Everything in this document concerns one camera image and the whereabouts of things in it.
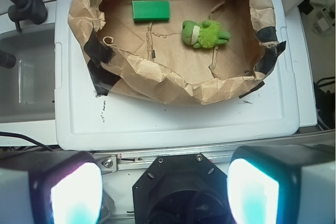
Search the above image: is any aluminium extrusion rail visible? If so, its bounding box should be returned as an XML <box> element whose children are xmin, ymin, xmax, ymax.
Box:
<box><xmin>93</xmin><ymin>130</ymin><xmax>335</xmax><ymax>174</ymax></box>

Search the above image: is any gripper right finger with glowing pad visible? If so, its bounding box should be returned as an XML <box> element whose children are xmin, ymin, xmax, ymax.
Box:
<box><xmin>227</xmin><ymin>144</ymin><xmax>335</xmax><ymax>223</ymax></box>

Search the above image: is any black octagonal mount plate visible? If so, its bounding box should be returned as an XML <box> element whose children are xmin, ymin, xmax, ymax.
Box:
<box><xmin>132</xmin><ymin>153</ymin><xmax>233</xmax><ymax>223</ymax></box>

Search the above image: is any white plastic cooler lid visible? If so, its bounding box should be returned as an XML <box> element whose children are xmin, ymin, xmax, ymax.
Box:
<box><xmin>55</xmin><ymin>0</ymin><xmax>300</xmax><ymax>151</ymax></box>

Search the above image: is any clear plastic bin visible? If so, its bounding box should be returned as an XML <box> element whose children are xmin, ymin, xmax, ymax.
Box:
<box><xmin>1</xmin><ymin>23</ymin><xmax>55</xmax><ymax>123</ymax></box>

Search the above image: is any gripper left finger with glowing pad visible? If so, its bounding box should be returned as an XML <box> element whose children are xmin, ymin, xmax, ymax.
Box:
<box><xmin>1</xmin><ymin>151</ymin><xmax>103</xmax><ymax>223</ymax></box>

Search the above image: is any green rectangular block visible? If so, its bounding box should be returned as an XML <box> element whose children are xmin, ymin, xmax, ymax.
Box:
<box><xmin>132</xmin><ymin>1</ymin><xmax>170</xmax><ymax>22</ymax></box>

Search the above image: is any black cable left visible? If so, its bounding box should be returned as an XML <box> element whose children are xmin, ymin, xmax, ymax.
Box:
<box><xmin>0</xmin><ymin>131</ymin><xmax>55</xmax><ymax>152</ymax></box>

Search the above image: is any green plush frog toy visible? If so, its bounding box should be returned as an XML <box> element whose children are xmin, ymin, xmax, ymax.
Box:
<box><xmin>181</xmin><ymin>20</ymin><xmax>231</xmax><ymax>49</ymax></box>

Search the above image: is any black cables right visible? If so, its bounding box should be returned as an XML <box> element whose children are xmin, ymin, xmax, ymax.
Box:
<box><xmin>313</xmin><ymin>77</ymin><xmax>336</xmax><ymax>131</ymax></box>

